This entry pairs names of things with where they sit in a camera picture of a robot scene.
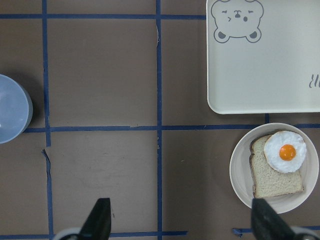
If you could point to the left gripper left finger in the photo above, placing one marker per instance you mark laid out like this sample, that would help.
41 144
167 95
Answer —
97 226

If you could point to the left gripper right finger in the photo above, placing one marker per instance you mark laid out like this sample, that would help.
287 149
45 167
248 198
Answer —
266 224

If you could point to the cream round plate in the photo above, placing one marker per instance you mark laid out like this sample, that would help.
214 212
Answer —
240 174

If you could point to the bottom bread slice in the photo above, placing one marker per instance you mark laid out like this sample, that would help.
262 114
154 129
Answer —
267 182

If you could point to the fried egg toy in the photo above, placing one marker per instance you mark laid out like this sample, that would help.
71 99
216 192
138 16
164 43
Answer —
285 151

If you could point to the blue bowl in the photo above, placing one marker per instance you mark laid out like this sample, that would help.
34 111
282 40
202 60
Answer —
16 109

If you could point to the cream bear tray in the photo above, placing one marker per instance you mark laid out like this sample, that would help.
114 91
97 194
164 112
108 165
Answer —
263 56

